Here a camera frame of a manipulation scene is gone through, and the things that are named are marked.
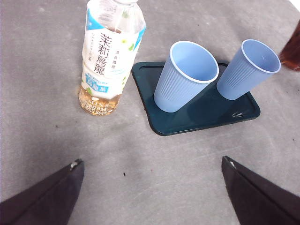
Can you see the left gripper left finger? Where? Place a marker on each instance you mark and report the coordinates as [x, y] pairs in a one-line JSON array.
[[47, 201]]

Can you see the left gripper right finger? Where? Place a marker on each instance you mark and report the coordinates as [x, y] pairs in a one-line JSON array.
[[257, 201]]

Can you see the dark oolong tea bottle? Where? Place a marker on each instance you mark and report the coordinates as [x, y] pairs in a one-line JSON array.
[[293, 54]]

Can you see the jasmine oolong tea bottle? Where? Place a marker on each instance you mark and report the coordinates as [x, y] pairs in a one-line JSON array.
[[105, 58]]

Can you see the blue ribbed plastic cup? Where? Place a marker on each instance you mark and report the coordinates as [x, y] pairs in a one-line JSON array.
[[178, 89], [236, 79]]

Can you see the dark teal rectangular tray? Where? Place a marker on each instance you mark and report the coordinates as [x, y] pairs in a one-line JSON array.
[[206, 117]]

